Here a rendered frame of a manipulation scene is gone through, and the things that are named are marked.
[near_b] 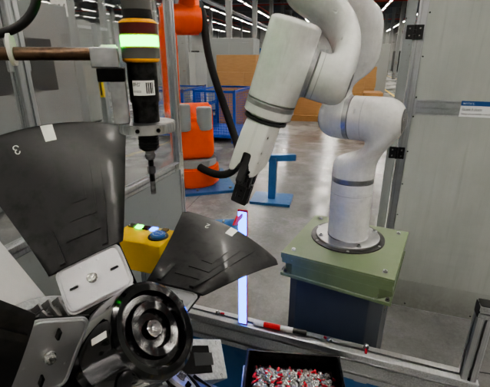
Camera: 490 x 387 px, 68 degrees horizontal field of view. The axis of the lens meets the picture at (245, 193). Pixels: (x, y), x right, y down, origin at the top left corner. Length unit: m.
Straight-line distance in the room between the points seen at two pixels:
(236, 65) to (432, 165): 6.68
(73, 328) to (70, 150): 0.27
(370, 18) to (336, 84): 0.40
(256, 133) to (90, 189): 0.27
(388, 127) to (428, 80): 1.21
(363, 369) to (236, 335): 0.33
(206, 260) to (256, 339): 0.43
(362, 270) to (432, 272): 1.55
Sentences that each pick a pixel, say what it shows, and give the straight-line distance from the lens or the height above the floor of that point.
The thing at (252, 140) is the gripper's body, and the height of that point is 1.40.
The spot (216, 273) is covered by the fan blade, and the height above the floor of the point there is 1.18.
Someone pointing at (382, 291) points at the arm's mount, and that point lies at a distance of 1.03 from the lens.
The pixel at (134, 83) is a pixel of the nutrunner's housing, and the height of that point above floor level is 1.50.
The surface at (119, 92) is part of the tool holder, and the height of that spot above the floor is 1.49.
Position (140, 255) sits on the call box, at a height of 1.04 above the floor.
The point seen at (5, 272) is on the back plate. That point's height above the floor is 1.19.
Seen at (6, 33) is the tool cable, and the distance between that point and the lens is 0.49.
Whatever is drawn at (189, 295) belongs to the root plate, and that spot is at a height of 1.18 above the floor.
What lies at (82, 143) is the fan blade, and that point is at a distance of 0.62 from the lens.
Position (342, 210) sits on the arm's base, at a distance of 1.08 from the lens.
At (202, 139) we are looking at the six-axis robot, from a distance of 4.37.
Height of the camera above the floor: 1.53
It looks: 21 degrees down
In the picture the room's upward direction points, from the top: straight up
